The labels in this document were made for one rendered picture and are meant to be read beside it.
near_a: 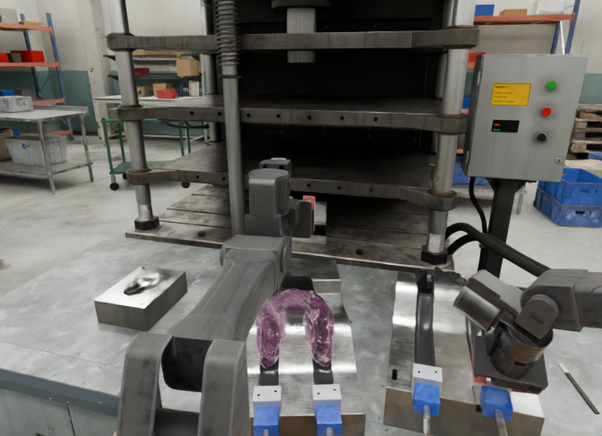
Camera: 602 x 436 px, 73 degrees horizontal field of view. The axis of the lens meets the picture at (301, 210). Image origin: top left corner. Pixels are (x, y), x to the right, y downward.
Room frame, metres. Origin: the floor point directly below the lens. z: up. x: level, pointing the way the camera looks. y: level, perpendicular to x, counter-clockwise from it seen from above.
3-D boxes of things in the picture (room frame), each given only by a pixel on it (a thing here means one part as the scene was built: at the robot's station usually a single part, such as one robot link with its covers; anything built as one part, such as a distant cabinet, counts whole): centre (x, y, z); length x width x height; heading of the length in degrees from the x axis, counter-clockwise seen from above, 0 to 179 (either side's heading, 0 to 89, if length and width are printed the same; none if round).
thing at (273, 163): (0.63, 0.04, 1.25); 0.07 x 0.06 x 0.11; 82
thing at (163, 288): (0.99, 0.44, 0.84); 0.20 x 0.15 x 0.07; 165
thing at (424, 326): (0.78, -0.33, 0.92); 0.35 x 0.16 x 0.09; 165
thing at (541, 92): (1.42, -0.73, 0.74); 0.31 x 0.22 x 1.47; 75
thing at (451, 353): (0.80, -0.35, 0.87); 0.50 x 0.26 x 0.14; 165
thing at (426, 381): (0.55, -0.22, 0.89); 0.13 x 0.05 x 0.05; 165
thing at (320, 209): (1.71, -0.03, 0.87); 0.50 x 0.27 x 0.17; 165
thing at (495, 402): (0.52, -0.32, 0.91); 0.13 x 0.05 x 0.05; 165
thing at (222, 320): (0.36, 0.07, 1.17); 0.30 x 0.09 x 0.12; 171
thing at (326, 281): (0.81, 0.02, 0.86); 0.50 x 0.26 x 0.11; 2
